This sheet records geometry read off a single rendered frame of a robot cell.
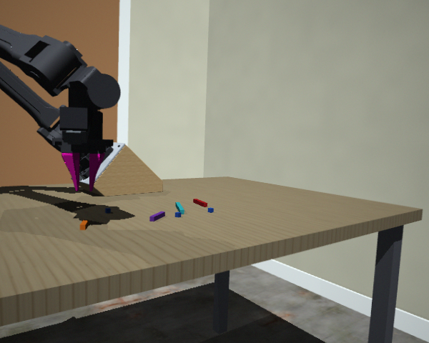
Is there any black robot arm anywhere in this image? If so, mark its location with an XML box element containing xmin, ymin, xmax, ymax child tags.
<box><xmin>0</xmin><ymin>24</ymin><xmax>121</xmax><ymax>152</ymax></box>

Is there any orange rod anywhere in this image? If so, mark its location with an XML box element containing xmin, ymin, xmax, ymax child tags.
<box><xmin>80</xmin><ymin>220</ymin><xmax>89</xmax><ymax>230</ymax></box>

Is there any turquoise rod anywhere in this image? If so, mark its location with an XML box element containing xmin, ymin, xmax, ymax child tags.
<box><xmin>176</xmin><ymin>202</ymin><xmax>184</xmax><ymax>214</ymax></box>

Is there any red rod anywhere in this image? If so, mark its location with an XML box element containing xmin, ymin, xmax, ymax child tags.
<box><xmin>193</xmin><ymin>199</ymin><xmax>207</xmax><ymax>207</ymax></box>

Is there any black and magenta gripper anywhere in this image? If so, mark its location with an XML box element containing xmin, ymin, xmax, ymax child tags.
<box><xmin>52</xmin><ymin>138</ymin><xmax>113</xmax><ymax>192</ymax></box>

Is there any purple rod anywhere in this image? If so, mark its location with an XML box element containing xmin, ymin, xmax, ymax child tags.
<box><xmin>149</xmin><ymin>212</ymin><xmax>165</xmax><ymax>222</ymax></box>

